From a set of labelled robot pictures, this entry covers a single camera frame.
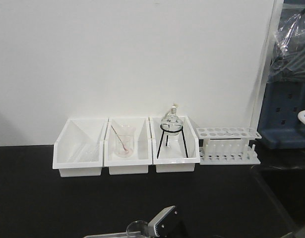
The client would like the glass beaker in bin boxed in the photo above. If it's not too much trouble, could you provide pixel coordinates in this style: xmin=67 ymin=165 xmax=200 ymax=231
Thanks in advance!
xmin=114 ymin=125 xmax=135 ymax=158

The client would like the black tripod stand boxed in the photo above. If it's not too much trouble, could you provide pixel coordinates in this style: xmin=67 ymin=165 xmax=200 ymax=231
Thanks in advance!
xmin=157 ymin=124 xmax=189 ymax=158

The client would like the round-bottom glass flask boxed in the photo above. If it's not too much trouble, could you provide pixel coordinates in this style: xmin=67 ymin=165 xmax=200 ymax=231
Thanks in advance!
xmin=161 ymin=103 xmax=183 ymax=135

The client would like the white left storage bin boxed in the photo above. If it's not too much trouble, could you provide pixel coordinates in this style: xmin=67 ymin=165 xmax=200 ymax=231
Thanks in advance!
xmin=52 ymin=118 xmax=108 ymax=178

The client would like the black lab sink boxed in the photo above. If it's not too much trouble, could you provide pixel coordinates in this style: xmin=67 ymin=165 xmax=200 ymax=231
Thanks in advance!
xmin=251 ymin=165 xmax=305 ymax=238

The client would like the clear glass beaker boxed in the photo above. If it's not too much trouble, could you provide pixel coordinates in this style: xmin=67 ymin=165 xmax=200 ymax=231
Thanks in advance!
xmin=126 ymin=221 xmax=150 ymax=238

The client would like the silver metal tray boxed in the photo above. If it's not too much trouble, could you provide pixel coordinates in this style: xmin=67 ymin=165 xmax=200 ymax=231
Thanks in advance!
xmin=83 ymin=232 xmax=144 ymax=238

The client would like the white test tube rack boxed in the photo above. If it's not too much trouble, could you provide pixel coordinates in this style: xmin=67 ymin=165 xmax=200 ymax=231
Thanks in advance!
xmin=196 ymin=127 xmax=261 ymax=165

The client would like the glass stirring rod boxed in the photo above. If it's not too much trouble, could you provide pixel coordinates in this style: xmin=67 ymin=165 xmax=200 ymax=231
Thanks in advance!
xmin=111 ymin=125 xmax=129 ymax=152

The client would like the grey pegboard drying rack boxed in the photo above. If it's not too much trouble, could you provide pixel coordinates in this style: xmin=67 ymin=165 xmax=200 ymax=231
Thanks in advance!
xmin=256 ymin=0 xmax=305 ymax=150

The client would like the white right storage bin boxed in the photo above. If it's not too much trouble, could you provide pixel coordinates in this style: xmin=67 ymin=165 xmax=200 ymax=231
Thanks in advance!
xmin=149 ymin=116 xmax=200 ymax=173

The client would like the white storage bin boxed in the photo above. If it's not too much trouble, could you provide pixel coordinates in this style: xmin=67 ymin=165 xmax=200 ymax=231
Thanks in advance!
xmin=149 ymin=116 xmax=200 ymax=173
xmin=52 ymin=118 xmax=108 ymax=178
xmin=104 ymin=117 xmax=153 ymax=175

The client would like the plastic bag of pegs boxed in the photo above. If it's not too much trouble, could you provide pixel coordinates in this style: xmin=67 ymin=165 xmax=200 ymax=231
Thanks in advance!
xmin=267 ymin=4 xmax=305 ymax=83

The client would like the white middle storage bin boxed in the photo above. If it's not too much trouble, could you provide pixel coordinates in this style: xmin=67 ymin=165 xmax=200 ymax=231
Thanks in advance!
xmin=104 ymin=117 xmax=153 ymax=175

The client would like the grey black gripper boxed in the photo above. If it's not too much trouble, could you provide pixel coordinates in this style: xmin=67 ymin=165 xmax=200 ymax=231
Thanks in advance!
xmin=143 ymin=205 xmax=191 ymax=238

